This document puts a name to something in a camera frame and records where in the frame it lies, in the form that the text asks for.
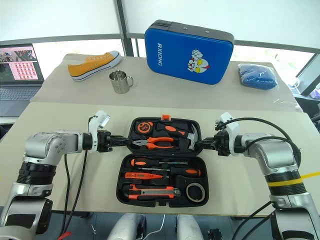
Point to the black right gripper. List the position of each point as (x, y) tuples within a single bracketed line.
[(222, 143)]

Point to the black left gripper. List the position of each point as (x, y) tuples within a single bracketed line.
[(103, 141)]

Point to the orange tester pen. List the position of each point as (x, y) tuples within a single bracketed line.
[(140, 175)]

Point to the grey tape roll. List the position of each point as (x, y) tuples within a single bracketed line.
[(188, 197)]

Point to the black plastic tool case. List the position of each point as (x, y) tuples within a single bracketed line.
[(162, 181)]

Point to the orange black utility knife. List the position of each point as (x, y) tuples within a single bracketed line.
[(150, 192)]

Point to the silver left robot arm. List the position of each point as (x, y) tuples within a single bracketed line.
[(45, 147)]

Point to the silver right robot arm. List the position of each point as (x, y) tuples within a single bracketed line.
[(277, 155)]

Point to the black orange tape measure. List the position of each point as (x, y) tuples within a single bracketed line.
[(144, 128)]

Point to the beige table cover sheet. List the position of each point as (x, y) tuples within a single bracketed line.
[(175, 96)]

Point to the stainless steel mug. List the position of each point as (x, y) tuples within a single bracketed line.
[(119, 82)]

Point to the yellow canvas sneaker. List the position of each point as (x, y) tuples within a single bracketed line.
[(87, 68)]

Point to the blue cloth in plastic bag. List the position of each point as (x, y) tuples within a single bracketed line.
[(257, 76)]

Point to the grey rounded shell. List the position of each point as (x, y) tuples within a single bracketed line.
[(188, 227), (125, 227)]

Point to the blue RXIONG punching pad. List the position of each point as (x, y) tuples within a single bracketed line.
[(187, 56)]

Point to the small black block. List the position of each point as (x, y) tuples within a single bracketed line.
[(214, 234)]

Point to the yellow tape strip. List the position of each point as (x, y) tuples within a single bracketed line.
[(311, 174)]

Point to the grey laptop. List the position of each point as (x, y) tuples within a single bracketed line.
[(18, 82)]

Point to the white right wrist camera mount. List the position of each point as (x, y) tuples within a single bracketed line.
[(232, 127)]

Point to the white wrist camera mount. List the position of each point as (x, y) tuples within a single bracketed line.
[(232, 127), (96, 125)]

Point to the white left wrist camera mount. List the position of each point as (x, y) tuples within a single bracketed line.
[(96, 125)]

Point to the grey window frame post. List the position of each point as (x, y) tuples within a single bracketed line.
[(126, 30)]

